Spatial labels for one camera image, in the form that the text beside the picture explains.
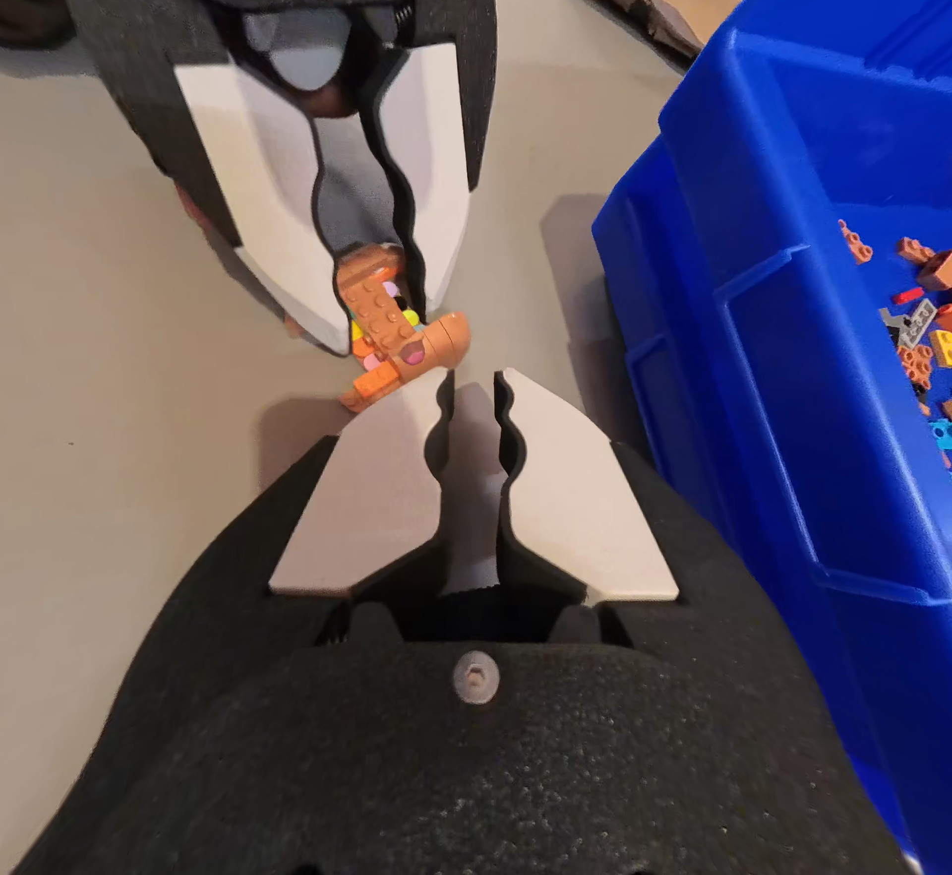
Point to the pile of toy bricks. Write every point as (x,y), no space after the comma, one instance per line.
(922,347)

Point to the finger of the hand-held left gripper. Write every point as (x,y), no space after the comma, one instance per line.
(260,183)
(435,146)

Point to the blue plastic bin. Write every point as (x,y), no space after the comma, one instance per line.
(744,294)

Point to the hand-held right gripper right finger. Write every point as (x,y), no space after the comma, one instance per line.
(587,510)

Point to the brown brick-built toy animal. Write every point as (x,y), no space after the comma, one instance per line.
(387,324)

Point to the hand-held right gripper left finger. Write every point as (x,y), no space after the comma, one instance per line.
(364,510)

